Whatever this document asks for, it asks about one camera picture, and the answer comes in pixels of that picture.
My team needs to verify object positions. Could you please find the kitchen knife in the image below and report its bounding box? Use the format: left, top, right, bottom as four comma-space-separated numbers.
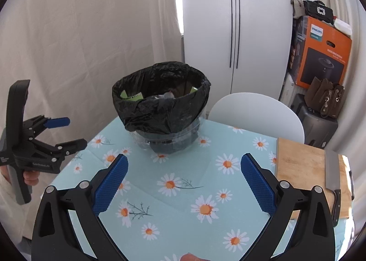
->
325, 151, 342, 227

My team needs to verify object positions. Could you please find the black trash bag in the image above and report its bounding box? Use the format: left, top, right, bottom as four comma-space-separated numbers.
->
112, 61, 210, 136

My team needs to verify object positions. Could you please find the daisy print tablecloth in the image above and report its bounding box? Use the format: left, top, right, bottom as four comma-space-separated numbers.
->
47, 116, 355, 261

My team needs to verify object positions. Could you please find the beige bag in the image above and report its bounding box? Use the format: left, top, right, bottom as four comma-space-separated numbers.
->
291, 0, 306, 19

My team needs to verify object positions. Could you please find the white wardrobe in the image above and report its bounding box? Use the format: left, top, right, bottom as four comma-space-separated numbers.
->
180, 0, 295, 101

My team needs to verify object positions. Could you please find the white pouch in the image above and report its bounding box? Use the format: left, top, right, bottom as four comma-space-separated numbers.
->
334, 18, 353, 37

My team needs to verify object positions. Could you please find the orange cardboard box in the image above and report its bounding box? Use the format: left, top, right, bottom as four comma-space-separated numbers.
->
294, 15, 353, 90

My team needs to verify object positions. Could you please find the person's right hand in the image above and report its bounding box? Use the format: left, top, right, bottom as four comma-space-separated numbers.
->
180, 253, 205, 261

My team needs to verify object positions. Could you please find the white chair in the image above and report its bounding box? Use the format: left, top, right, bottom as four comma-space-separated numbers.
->
208, 93, 305, 144

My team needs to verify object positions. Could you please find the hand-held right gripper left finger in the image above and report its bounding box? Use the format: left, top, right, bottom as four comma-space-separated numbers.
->
31, 154, 129, 261

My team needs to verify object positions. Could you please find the black handbag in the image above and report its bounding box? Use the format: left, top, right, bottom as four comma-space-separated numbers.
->
303, 0, 335, 25

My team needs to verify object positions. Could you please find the person's left forearm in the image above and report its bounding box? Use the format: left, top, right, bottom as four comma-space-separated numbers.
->
0, 175, 22, 247

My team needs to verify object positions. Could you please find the white curtain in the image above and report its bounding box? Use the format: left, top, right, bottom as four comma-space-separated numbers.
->
0, 0, 185, 164
323, 0, 366, 164

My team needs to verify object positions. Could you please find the wooden cutting board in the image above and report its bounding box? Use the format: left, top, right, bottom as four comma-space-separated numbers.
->
274, 137, 352, 219

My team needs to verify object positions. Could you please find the person's left hand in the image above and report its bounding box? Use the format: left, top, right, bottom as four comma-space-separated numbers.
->
23, 169, 40, 194

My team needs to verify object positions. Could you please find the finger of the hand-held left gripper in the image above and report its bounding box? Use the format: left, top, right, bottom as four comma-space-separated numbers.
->
30, 139, 88, 164
24, 116, 70, 136

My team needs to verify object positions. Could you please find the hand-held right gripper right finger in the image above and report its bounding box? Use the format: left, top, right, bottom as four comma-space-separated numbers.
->
240, 153, 336, 261

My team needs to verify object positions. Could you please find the black storage case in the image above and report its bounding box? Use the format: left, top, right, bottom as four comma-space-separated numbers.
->
290, 93, 339, 149

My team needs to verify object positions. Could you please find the plain green packet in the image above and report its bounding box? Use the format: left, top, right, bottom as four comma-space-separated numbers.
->
120, 90, 144, 102

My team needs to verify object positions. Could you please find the brown suede bag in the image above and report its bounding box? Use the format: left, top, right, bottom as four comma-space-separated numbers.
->
304, 76, 345, 120

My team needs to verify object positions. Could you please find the clear plastic trash bin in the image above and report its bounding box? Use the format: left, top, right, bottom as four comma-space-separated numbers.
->
129, 118, 204, 154

